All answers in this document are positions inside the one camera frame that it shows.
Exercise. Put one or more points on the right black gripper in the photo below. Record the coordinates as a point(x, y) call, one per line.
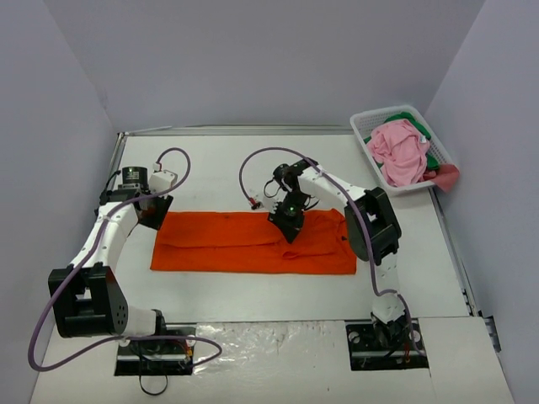
point(285, 220)

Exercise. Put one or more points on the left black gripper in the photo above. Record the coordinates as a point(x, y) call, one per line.
point(156, 211)

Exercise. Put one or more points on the orange t-shirt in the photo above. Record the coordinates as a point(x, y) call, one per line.
point(247, 243)

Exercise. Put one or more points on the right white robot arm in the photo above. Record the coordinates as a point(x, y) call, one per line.
point(371, 224)

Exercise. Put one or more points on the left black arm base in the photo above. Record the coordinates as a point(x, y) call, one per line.
point(154, 358)

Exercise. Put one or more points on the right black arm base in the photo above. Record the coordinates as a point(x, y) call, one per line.
point(375, 347)

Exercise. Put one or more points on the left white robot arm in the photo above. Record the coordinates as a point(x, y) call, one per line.
point(93, 304)

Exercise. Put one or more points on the white perforated plastic basket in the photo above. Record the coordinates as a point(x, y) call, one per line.
point(364, 123)

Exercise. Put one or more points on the green t-shirt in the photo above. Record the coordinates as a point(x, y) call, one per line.
point(432, 162)

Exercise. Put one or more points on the salmon pink t-shirt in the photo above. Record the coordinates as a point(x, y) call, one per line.
point(445, 177)

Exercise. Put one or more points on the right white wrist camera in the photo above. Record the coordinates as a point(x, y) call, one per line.
point(267, 203)

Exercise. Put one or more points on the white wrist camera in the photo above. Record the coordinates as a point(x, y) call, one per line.
point(161, 181)
point(267, 203)

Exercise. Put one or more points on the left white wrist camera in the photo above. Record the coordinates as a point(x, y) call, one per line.
point(161, 181)

